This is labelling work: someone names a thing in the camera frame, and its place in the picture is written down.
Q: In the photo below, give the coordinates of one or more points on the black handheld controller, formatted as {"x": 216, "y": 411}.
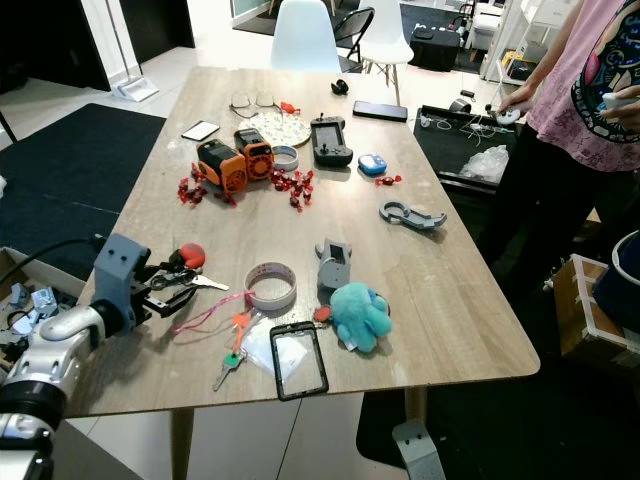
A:
{"x": 331, "y": 148}

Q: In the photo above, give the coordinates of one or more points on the red wrapped candy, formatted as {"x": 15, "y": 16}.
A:
{"x": 390, "y": 180}
{"x": 225, "y": 197}
{"x": 188, "y": 188}
{"x": 298, "y": 197}
{"x": 275, "y": 182}

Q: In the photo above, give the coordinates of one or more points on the orange black device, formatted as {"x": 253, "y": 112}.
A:
{"x": 255, "y": 155}
{"x": 220, "y": 167}

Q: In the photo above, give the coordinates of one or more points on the grey tape roll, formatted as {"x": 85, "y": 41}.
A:
{"x": 285, "y": 167}

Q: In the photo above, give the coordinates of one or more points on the white tape roll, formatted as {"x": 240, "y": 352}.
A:
{"x": 253, "y": 292}

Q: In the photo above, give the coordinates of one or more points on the black chair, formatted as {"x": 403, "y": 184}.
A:
{"x": 352, "y": 24}

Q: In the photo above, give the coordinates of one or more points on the crumpled clear plastic bag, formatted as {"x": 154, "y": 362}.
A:
{"x": 485, "y": 165}

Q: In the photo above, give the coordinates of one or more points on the white shelving unit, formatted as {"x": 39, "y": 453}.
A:
{"x": 510, "y": 30}

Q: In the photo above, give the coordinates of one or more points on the small blue device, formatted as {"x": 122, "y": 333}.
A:
{"x": 372, "y": 165}

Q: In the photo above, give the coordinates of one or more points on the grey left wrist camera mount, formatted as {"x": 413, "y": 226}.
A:
{"x": 120, "y": 270}

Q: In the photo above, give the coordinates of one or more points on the dark blue bucket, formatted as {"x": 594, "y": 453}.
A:
{"x": 622, "y": 285}

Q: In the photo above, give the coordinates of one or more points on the small black object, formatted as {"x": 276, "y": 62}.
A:
{"x": 340, "y": 88}

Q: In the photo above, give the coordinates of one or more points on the grey printed block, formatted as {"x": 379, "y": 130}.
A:
{"x": 335, "y": 270}

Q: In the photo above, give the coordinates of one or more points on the clear plastic sleeve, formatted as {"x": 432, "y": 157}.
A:
{"x": 258, "y": 350}

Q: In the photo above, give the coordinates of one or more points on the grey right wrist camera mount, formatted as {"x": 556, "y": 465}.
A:
{"x": 418, "y": 455}

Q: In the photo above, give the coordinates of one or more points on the white phone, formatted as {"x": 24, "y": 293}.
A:
{"x": 201, "y": 131}

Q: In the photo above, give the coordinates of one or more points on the cardboard box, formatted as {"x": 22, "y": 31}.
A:
{"x": 65, "y": 287}

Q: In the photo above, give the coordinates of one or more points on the black phone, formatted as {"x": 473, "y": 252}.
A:
{"x": 380, "y": 111}

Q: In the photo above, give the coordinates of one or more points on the patterned round plate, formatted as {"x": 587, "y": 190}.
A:
{"x": 285, "y": 127}

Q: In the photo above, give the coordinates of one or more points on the black bin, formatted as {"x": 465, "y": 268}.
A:
{"x": 435, "y": 140}

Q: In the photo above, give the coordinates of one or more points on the person in pink shirt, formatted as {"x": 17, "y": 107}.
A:
{"x": 575, "y": 100}

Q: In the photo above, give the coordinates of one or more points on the black cabinet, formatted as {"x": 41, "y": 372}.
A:
{"x": 50, "y": 40}

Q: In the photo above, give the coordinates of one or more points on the person's right forearm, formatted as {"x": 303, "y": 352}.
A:
{"x": 558, "y": 45}

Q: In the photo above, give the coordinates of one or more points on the black clear card holder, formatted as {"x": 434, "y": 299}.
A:
{"x": 298, "y": 362}

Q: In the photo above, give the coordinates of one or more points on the grey plastic gripper tool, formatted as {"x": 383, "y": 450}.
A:
{"x": 395, "y": 212}

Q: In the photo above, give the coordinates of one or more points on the person's right hand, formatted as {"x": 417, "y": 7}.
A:
{"x": 516, "y": 98}

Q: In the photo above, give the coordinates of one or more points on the black rug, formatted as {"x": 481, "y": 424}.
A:
{"x": 80, "y": 180}

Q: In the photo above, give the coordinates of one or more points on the wooden table leg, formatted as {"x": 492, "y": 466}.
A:
{"x": 184, "y": 445}
{"x": 414, "y": 403}

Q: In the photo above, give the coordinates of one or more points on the small red toy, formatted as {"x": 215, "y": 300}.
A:
{"x": 289, "y": 106}

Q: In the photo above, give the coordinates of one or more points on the white chair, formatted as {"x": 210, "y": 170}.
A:
{"x": 388, "y": 35}
{"x": 302, "y": 35}

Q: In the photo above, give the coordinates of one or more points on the person's left hand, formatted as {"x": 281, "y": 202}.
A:
{"x": 626, "y": 101}

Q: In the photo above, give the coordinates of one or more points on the wooden crate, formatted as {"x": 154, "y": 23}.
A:
{"x": 585, "y": 305}

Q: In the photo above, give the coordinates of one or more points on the eyeglasses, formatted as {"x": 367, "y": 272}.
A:
{"x": 240, "y": 100}

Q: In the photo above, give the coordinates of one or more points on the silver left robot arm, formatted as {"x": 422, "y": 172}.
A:
{"x": 72, "y": 335}

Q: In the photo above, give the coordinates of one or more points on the teal plush toy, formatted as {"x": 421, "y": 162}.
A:
{"x": 360, "y": 315}

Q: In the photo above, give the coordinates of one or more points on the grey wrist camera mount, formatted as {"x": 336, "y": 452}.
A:
{"x": 418, "y": 455}
{"x": 120, "y": 270}

